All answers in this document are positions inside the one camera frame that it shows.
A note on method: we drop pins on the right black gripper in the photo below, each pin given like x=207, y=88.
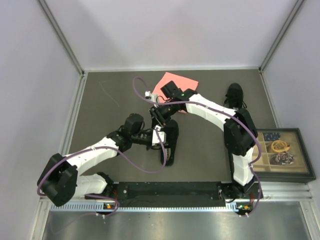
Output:
x=156, y=112

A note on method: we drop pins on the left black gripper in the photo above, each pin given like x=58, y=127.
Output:
x=148, y=146

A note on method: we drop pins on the black sneaker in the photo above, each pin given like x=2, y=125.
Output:
x=172, y=133
x=235, y=97

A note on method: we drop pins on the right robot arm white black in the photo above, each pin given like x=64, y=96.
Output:
x=239, y=131

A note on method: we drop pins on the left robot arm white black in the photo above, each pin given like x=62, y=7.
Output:
x=62, y=178

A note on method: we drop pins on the pink folded cloth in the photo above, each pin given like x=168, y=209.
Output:
x=182, y=83

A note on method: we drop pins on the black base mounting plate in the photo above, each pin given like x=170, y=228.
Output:
x=177, y=194

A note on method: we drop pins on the dark framed compartment box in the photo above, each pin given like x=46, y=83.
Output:
x=283, y=157

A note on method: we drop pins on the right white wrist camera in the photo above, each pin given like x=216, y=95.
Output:
x=153, y=97

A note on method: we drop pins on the aluminium frame rail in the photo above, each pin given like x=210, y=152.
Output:
x=60, y=195

